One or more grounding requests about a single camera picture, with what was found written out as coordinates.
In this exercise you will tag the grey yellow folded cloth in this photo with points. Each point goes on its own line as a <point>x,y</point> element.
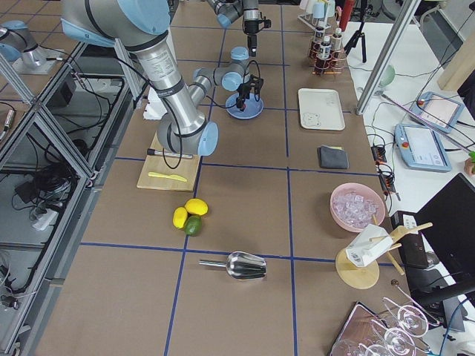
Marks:
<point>332,158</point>

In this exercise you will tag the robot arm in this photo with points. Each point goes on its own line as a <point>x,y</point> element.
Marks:
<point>228,12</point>
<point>142,27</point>

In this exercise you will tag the blue teach pendant near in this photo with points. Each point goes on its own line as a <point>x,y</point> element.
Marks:
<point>421,148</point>

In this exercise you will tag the wine glass middle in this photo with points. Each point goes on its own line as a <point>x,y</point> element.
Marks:
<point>396,340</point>

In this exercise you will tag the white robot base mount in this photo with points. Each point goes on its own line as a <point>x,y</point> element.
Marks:
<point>155,109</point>

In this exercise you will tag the copper wire bottle rack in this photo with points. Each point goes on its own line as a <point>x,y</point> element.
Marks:
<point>336,61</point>

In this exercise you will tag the yellow lemon front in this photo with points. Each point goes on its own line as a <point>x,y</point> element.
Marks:
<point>196,206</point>

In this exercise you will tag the pink ice bowl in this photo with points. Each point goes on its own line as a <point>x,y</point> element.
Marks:
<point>354,206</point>

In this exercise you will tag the tea bottle lower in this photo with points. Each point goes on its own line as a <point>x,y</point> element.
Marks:
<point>324,51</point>

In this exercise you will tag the white wire cup rack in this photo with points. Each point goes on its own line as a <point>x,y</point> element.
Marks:
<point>309,20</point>

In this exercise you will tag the yellow lemon back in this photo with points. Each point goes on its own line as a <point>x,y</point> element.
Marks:
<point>180,217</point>

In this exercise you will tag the tea bottle left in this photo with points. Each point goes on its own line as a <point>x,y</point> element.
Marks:
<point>336,39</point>

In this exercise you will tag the blue teach pendant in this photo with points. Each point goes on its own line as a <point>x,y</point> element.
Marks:
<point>439,110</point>
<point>421,148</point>

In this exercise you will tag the black orange terminal block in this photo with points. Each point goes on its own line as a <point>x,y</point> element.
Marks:
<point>379,153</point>

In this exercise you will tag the white carton box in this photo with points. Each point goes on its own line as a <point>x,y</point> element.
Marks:
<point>369,245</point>

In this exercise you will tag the wine glass left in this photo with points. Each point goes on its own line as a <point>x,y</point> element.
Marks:
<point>351,348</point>

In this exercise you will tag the red cylinder object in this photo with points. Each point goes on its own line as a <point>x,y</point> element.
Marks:
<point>346,14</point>

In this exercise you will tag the tea bottle right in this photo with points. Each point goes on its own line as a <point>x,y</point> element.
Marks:
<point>318,37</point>

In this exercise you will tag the yellow lemon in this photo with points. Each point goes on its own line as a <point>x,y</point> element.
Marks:
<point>180,217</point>
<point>196,206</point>

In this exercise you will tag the black monitor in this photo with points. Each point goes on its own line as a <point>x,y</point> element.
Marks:
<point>451,211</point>

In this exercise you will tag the blue teach pendant far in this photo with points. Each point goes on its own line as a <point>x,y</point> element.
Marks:
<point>439,110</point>

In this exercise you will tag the wooden paper towel stand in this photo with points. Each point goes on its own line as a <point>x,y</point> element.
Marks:
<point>367,277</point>

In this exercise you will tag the wooden cutting board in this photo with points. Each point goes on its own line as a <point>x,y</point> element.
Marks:
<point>169,165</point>

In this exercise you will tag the cream bear tray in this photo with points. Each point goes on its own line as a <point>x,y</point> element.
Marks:
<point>320,109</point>

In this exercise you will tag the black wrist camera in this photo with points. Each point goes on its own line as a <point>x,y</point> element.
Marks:
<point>264,22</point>
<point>256,83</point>

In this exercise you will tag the aluminium frame post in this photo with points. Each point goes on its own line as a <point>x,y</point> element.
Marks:
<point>397,31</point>

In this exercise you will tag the pale green bowl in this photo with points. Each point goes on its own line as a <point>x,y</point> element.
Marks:
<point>387,77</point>

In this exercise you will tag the yellow plastic knife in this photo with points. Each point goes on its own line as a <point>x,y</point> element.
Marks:
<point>167,176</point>

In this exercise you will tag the blue plate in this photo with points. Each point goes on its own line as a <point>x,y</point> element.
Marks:
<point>254,107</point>

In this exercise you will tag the steel muddler black tip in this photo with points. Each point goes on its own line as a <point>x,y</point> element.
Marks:
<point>154,152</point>

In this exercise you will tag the green avocado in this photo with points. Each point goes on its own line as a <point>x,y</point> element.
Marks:
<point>193,225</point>

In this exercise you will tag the tea bottle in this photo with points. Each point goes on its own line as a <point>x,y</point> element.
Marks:
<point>318,37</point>
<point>324,51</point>
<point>336,39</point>

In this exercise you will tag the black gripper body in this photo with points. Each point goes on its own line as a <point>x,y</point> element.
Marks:
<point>251,27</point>
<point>243,90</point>

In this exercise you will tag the steel scoop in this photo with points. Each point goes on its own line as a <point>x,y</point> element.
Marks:
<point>240,265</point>

